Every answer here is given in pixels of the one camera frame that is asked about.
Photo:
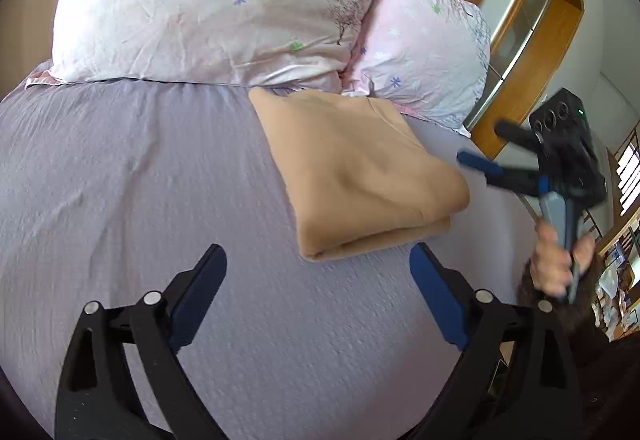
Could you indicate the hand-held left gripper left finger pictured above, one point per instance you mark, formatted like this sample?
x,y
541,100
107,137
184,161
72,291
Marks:
x,y
192,300

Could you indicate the small floral pillow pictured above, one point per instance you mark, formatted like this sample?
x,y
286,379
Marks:
x,y
425,45

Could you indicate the large floral pillow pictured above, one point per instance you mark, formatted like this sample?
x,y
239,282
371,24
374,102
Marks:
x,y
210,0

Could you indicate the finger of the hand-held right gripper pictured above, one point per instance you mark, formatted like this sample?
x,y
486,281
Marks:
x,y
500,173
517,133

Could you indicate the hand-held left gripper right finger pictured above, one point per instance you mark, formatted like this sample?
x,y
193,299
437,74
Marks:
x,y
440,300

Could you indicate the person's right hand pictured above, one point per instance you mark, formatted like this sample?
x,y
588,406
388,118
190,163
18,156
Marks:
x,y
557,265

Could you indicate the cluttered wooden shelf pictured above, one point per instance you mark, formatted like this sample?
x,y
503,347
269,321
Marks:
x,y
620,250

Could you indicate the lavender bed sheet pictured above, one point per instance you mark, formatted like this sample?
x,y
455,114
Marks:
x,y
240,260

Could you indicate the tan garment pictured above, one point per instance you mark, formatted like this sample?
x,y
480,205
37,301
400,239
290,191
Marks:
x,y
357,170

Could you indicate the wooden framed cabinet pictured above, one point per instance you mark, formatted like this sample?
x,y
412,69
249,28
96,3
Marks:
x,y
525,25

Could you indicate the person's right forearm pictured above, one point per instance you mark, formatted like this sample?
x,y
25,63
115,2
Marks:
x,y
565,335

